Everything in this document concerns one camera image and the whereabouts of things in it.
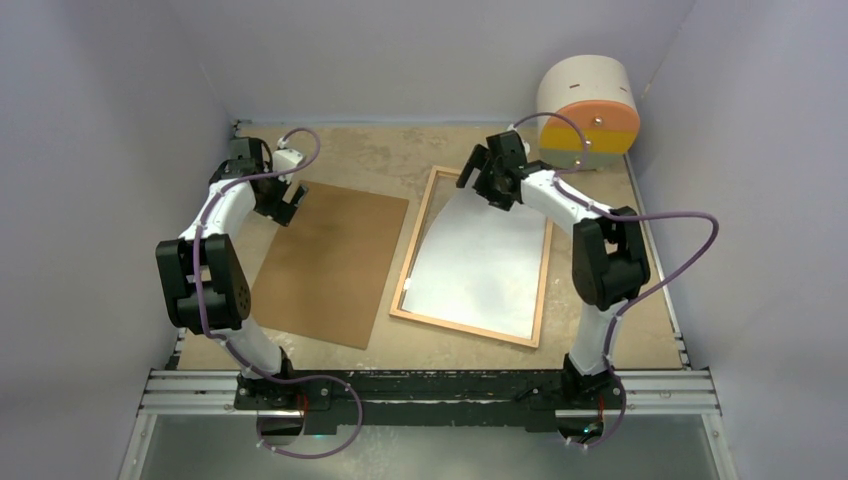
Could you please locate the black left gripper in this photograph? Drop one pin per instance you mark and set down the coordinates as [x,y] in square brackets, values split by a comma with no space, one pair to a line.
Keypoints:
[285,209]

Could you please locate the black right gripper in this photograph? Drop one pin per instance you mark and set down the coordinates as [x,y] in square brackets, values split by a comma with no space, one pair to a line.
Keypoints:
[478,161]

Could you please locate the brown cardboard backing board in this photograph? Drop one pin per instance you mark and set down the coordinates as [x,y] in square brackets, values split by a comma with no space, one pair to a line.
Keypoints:
[324,274]

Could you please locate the printed colour photo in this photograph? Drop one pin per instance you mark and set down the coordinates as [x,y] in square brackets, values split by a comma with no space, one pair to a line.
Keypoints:
[479,266]

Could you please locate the light wooden picture frame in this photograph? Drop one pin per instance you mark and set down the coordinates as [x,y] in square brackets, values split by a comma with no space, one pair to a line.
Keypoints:
[440,186]

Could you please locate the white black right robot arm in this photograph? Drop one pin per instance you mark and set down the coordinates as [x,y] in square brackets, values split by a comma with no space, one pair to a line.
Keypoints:
[609,264]

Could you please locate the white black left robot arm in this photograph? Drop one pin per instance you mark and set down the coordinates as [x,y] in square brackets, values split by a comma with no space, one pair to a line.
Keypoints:
[205,289]

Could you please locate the round white drawer cabinet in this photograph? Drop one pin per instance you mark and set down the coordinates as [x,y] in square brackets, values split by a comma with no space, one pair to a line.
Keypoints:
[594,92]

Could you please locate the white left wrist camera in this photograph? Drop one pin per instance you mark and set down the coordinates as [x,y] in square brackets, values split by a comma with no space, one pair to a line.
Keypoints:
[286,161]

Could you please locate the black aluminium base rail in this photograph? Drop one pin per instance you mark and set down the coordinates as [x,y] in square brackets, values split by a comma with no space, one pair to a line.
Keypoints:
[534,400]

